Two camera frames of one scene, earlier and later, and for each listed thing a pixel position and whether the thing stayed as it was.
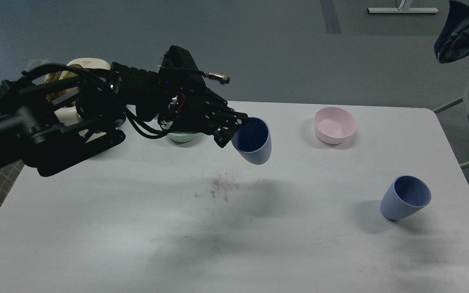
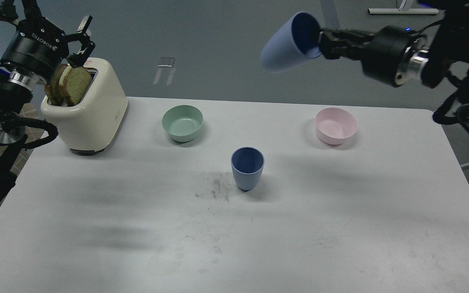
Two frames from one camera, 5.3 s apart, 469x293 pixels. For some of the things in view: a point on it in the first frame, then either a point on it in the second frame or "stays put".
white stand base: (402, 10) stays put
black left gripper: (185, 102) -> (37, 47)
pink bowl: (333, 124) stays put
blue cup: (253, 141) -> (247, 164)
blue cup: (406, 194) -> (298, 39)
